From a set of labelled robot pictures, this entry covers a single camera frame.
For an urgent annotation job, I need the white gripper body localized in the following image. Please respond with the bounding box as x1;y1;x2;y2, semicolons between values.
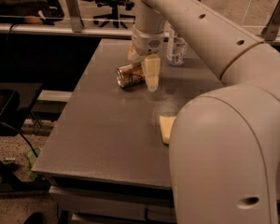
132;25;164;56

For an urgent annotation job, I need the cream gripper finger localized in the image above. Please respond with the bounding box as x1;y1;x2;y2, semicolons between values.
141;54;161;92
127;44;139;61

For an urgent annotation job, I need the orange soda can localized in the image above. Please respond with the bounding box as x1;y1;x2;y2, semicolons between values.
116;63;145;89

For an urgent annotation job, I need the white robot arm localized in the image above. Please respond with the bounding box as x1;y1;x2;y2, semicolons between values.
134;0;280;224

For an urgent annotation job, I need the clear plastic water bottle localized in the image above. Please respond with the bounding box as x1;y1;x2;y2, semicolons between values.
166;26;188;66

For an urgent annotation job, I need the black office chair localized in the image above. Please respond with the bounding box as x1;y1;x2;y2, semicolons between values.
82;0;135;29

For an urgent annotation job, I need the yellow wavy sponge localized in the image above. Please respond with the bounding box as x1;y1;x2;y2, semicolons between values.
160;116;175;145

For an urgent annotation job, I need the black side table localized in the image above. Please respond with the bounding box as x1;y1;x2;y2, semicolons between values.
0;83;43;136

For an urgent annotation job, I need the dark desk with clutter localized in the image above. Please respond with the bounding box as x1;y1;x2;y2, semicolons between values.
0;0;64;25

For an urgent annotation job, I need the green crumpled wrapper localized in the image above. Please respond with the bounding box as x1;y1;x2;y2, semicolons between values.
24;147;42;181

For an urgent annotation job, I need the white cabinet under table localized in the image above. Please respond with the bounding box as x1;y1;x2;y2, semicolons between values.
49;186;176;224

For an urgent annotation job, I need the black shoe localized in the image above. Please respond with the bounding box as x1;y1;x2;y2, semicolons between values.
23;212;45;224

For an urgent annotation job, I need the left metal glass bracket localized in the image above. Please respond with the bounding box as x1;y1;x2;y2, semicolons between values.
65;0;84;33

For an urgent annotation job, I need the metal glass bracket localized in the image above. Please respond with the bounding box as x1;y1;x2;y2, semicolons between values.
65;0;84;33
260;0;280;41

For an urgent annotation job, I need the right metal glass bracket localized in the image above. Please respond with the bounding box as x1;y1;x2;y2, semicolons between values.
260;0;280;41

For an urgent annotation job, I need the black cable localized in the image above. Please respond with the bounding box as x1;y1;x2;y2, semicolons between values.
0;120;39;159

